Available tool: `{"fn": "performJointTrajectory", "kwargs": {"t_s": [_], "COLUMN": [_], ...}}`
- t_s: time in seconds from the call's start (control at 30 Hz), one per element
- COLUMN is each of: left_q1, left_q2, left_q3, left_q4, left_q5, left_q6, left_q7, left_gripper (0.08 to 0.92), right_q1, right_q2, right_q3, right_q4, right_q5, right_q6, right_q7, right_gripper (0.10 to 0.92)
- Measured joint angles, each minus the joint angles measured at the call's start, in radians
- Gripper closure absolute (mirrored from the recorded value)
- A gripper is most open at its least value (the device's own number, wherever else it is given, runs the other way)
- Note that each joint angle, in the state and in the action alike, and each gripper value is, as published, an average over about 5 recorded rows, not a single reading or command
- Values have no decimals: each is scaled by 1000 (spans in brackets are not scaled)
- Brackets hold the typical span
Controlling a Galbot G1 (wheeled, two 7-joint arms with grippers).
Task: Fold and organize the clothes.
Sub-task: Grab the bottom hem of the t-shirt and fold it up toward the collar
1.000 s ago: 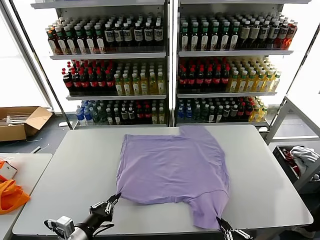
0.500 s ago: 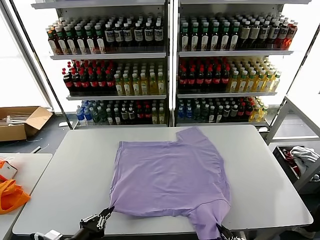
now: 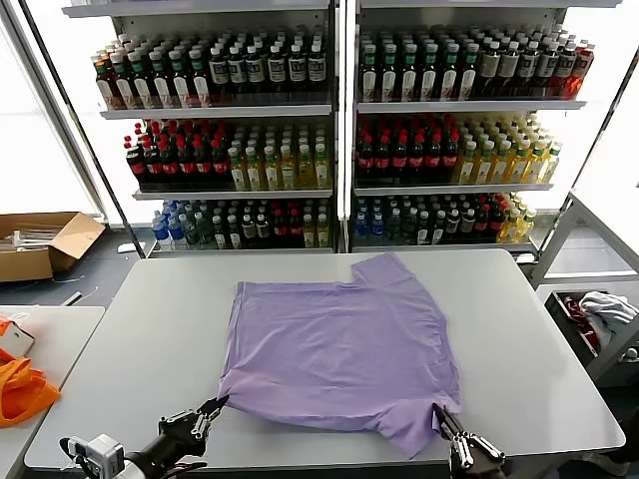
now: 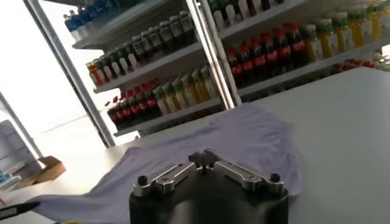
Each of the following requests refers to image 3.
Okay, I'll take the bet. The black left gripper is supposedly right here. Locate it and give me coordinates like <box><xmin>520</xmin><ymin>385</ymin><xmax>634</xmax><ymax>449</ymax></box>
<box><xmin>130</xmin><ymin>396</ymin><xmax>231</xmax><ymax>473</ymax></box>

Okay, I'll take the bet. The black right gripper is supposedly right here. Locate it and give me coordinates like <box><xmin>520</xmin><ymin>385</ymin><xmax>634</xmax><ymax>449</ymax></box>
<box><xmin>431</xmin><ymin>403</ymin><xmax>512</xmax><ymax>479</ymax></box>

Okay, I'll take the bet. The purple t-shirt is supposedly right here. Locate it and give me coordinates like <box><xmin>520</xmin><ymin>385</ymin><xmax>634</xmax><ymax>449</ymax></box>
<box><xmin>217</xmin><ymin>251</ymin><xmax>463</xmax><ymax>461</ymax></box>

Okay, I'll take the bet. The black plastic bin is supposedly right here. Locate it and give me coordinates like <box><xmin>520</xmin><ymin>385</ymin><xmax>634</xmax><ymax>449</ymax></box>
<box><xmin>543</xmin><ymin>288</ymin><xmax>615</xmax><ymax>370</ymax></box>

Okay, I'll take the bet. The orange cloth bag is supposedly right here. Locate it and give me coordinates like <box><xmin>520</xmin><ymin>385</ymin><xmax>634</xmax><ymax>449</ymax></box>
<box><xmin>0</xmin><ymin>348</ymin><xmax>62</xmax><ymax>429</ymax></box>

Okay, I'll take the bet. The red crumpled garment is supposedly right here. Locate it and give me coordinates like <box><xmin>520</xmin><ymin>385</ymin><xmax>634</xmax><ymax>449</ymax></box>
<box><xmin>561</xmin><ymin>294</ymin><xmax>600</xmax><ymax>350</ymax></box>

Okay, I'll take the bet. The grey metal stand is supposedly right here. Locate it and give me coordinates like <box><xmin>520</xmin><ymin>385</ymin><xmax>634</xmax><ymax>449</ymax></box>
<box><xmin>582</xmin><ymin>318</ymin><xmax>639</xmax><ymax>388</ymax></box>

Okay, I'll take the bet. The green clear drink bottle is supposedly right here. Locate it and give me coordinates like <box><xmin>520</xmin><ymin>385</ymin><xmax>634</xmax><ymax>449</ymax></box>
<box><xmin>197</xmin><ymin>212</ymin><xmax>215</xmax><ymax>249</ymax></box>
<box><xmin>384</xmin><ymin>207</ymin><xmax>403</xmax><ymax>245</ymax></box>
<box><xmin>182</xmin><ymin>212</ymin><xmax>200</xmax><ymax>249</ymax></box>
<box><xmin>400</xmin><ymin>207</ymin><xmax>418</xmax><ymax>245</ymax></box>

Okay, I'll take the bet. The white grey crumpled garment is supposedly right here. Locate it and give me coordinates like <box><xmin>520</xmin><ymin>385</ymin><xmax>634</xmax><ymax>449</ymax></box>
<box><xmin>577</xmin><ymin>290</ymin><xmax>639</xmax><ymax>350</ymax></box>

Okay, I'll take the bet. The orange and white carton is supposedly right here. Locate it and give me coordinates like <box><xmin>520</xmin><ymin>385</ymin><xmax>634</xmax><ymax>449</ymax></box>
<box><xmin>0</xmin><ymin>318</ymin><xmax>37</xmax><ymax>358</ymax></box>

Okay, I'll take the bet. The red cap cola bottle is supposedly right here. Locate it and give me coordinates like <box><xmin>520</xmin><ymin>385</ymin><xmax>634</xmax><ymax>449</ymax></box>
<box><xmin>373</xmin><ymin>134</ymin><xmax>393</xmax><ymax>182</ymax></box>
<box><xmin>425</xmin><ymin>133</ymin><xmax>445</xmax><ymax>182</ymax></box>
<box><xmin>355</xmin><ymin>134</ymin><xmax>376</xmax><ymax>182</ymax></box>
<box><xmin>442</xmin><ymin>133</ymin><xmax>461</xmax><ymax>182</ymax></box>
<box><xmin>158</xmin><ymin>140</ymin><xmax>180</xmax><ymax>186</ymax></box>
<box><xmin>473</xmin><ymin>203</ymin><xmax>491</xmax><ymax>243</ymax></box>
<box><xmin>488</xmin><ymin>203</ymin><xmax>506</xmax><ymax>243</ymax></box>
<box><xmin>272</xmin><ymin>209</ymin><xmax>290</xmax><ymax>248</ymax></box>
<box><xmin>125</xmin><ymin>142</ymin><xmax>149</xmax><ymax>186</ymax></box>
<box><xmin>287</xmin><ymin>209</ymin><xmax>305</xmax><ymax>248</ymax></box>
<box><xmin>391</xmin><ymin>134</ymin><xmax>411</xmax><ymax>182</ymax></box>
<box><xmin>209</xmin><ymin>139</ymin><xmax>231</xmax><ymax>185</ymax></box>
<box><xmin>142</xmin><ymin>141</ymin><xmax>164</xmax><ymax>186</ymax></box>
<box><xmin>192</xmin><ymin>139</ymin><xmax>214</xmax><ymax>185</ymax></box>
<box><xmin>175</xmin><ymin>139</ymin><xmax>197</xmax><ymax>185</ymax></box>
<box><xmin>408</xmin><ymin>133</ymin><xmax>428</xmax><ymax>182</ymax></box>

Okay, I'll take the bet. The brown cardboard box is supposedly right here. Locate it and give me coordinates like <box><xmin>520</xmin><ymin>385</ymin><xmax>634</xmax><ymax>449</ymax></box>
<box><xmin>0</xmin><ymin>212</ymin><xmax>107</xmax><ymax>283</ymax></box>

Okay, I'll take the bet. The white plastic tube bundle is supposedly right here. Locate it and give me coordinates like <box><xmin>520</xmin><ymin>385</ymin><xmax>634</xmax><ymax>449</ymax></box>
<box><xmin>0</xmin><ymin>219</ymin><xmax>66</xmax><ymax>250</ymax></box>

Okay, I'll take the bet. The grey metal shelf unit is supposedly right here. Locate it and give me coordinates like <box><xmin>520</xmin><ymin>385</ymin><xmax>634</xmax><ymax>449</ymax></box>
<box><xmin>60</xmin><ymin>0</ymin><xmax>341</xmax><ymax>259</ymax></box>
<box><xmin>348</xmin><ymin>0</ymin><xmax>591</xmax><ymax>255</ymax></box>

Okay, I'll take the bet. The black slanted metal pole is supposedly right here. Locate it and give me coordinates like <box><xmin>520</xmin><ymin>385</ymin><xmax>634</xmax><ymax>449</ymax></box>
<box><xmin>18</xmin><ymin>0</ymin><xmax>147</xmax><ymax>259</ymax></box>

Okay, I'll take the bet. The green label dark tea bottle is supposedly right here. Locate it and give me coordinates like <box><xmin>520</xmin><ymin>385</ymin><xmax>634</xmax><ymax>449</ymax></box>
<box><xmin>108</xmin><ymin>51</ymin><xmax>134</xmax><ymax>110</ymax></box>
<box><xmin>398</xmin><ymin>43</ymin><xmax>420</xmax><ymax>103</ymax></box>
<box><xmin>148</xmin><ymin>48</ymin><xmax>174</xmax><ymax>109</ymax></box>
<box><xmin>127</xmin><ymin>49</ymin><xmax>154</xmax><ymax>110</ymax></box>
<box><xmin>378</xmin><ymin>43</ymin><xmax>400</xmax><ymax>103</ymax></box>
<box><xmin>188</xmin><ymin>47</ymin><xmax>214</xmax><ymax>108</ymax></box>
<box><xmin>359</xmin><ymin>43</ymin><xmax>380</xmax><ymax>103</ymax></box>
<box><xmin>168</xmin><ymin>48</ymin><xmax>194</xmax><ymax>109</ymax></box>
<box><xmin>458</xmin><ymin>42</ymin><xmax>480</xmax><ymax>101</ymax></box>
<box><xmin>438</xmin><ymin>42</ymin><xmax>461</xmax><ymax>103</ymax></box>
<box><xmin>418</xmin><ymin>43</ymin><xmax>441</xmax><ymax>103</ymax></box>

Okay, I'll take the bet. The black label dark drink bottle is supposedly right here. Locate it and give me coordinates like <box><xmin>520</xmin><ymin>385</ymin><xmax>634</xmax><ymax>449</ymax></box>
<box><xmin>267</xmin><ymin>43</ymin><xmax>289</xmax><ymax>94</ymax></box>
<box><xmin>306</xmin><ymin>42</ymin><xmax>328</xmax><ymax>94</ymax></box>
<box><xmin>537</xmin><ymin>41</ymin><xmax>560</xmax><ymax>97</ymax></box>
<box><xmin>287</xmin><ymin>42</ymin><xmax>309</xmax><ymax>94</ymax></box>
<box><xmin>518</xmin><ymin>40</ymin><xmax>541</xmax><ymax>97</ymax></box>
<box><xmin>247</xmin><ymin>43</ymin><xmax>269</xmax><ymax>95</ymax></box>
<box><xmin>554</xmin><ymin>42</ymin><xmax>578</xmax><ymax>98</ymax></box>
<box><xmin>228</xmin><ymin>44</ymin><xmax>250</xmax><ymax>95</ymax></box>
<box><xmin>208</xmin><ymin>45</ymin><xmax>231</xmax><ymax>96</ymax></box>

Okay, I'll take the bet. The beige label dark drink bottle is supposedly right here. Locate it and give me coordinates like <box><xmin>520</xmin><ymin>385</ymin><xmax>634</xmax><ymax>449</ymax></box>
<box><xmin>498</xmin><ymin>40</ymin><xmax>521</xmax><ymax>97</ymax></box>
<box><xmin>478</xmin><ymin>40</ymin><xmax>503</xmax><ymax>97</ymax></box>

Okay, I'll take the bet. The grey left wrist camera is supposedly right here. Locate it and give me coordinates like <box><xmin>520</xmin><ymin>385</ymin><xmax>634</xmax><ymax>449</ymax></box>
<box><xmin>69</xmin><ymin>432</ymin><xmax>125</xmax><ymax>473</ymax></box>

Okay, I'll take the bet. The grey metal frame table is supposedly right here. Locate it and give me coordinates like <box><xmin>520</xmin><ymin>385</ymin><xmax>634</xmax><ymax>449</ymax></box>
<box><xmin>529</xmin><ymin>190</ymin><xmax>639</xmax><ymax>288</ymax></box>

